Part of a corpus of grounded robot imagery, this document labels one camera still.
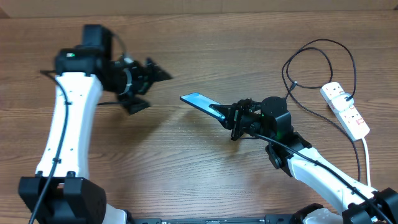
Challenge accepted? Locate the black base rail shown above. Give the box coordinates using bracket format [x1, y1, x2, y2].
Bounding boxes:
[133, 214, 292, 224]

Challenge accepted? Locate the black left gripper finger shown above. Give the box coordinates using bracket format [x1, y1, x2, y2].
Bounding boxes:
[146, 58, 172, 83]
[119, 95, 150, 114]

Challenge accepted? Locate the white power strip cord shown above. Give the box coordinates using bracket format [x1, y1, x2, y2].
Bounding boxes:
[361, 138, 373, 187]

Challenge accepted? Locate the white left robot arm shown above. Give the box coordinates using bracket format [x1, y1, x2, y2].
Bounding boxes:
[18, 24, 170, 223]

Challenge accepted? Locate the white power strip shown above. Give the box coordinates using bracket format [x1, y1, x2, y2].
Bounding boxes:
[320, 82, 370, 141]

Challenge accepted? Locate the white charger plug adapter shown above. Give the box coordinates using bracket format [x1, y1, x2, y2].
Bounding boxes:
[330, 93, 354, 113]

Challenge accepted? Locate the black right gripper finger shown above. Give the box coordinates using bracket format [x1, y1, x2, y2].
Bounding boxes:
[217, 115, 236, 130]
[210, 104, 237, 116]

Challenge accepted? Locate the blue Samsung smartphone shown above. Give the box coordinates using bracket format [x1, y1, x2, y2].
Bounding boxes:
[180, 93, 225, 119]

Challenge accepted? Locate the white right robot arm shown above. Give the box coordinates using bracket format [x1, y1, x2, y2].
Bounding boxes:
[209, 96, 397, 223]

